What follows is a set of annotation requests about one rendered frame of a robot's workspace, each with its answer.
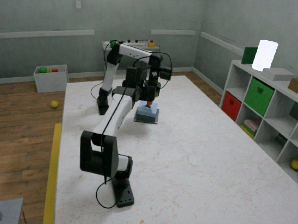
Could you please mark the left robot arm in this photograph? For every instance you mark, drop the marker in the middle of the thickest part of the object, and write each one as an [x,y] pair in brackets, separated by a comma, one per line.
[121,49]

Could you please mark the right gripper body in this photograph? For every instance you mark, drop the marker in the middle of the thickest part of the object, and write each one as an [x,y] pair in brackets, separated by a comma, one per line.
[147,95]

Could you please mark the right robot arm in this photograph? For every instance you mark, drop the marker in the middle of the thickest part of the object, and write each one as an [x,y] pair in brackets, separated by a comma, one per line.
[91,161]

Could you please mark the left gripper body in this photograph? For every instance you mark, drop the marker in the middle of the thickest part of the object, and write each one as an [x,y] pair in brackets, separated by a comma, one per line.
[152,81]

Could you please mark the light blue flat plate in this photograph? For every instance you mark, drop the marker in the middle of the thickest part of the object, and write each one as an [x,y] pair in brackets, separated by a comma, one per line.
[148,110]

